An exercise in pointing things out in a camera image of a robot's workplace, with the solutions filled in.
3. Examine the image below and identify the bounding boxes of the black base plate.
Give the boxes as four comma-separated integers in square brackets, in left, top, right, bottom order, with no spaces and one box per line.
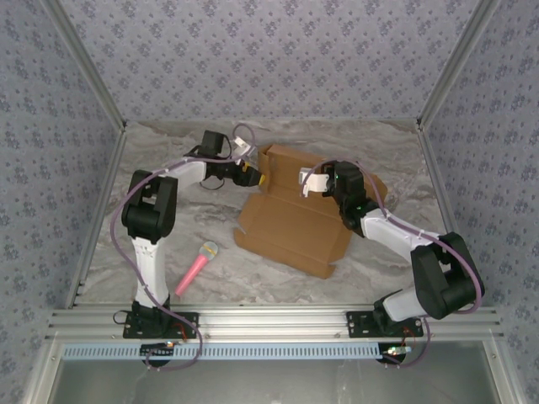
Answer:
[121,311,200,340]
[344,310,424,339]

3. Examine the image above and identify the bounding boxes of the aluminium side rail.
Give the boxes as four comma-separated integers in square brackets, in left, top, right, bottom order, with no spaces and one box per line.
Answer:
[416,121,485,311]
[65,125,130,311]

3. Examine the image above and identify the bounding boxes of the aluminium frame post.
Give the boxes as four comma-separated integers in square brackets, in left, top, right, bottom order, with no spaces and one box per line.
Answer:
[41,0,129,131]
[415,0,502,131]

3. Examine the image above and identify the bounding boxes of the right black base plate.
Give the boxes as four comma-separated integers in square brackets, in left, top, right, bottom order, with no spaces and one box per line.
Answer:
[344,310,424,339]

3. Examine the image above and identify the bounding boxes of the pink toy microphone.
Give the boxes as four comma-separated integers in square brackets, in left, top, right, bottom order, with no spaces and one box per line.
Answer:
[173,241,220,297]

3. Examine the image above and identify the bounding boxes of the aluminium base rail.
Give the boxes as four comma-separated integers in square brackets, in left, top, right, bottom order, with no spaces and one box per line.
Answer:
[45,305,504,341]

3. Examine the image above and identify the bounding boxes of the light blue slotted cable duct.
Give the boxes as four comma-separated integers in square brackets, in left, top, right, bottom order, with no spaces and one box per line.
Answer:
[61,341,408,362]

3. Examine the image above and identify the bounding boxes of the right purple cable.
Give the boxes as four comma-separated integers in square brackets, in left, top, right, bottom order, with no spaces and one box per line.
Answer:
[332,158,485,369]

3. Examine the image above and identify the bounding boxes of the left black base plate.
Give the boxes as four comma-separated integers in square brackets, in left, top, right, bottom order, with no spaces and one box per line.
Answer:
[121,311,200,340]

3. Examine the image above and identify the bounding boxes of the grey metal lower panel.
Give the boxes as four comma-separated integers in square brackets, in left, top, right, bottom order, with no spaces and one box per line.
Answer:
[20,339,521,404]

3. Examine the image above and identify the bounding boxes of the small circuit board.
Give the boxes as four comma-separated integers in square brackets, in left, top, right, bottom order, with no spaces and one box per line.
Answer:
[139,342,177,358]
[378,343,413,361]

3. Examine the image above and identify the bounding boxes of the brown cardboard box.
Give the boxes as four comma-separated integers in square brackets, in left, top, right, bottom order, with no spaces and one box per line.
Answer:
[232,143,389,280]

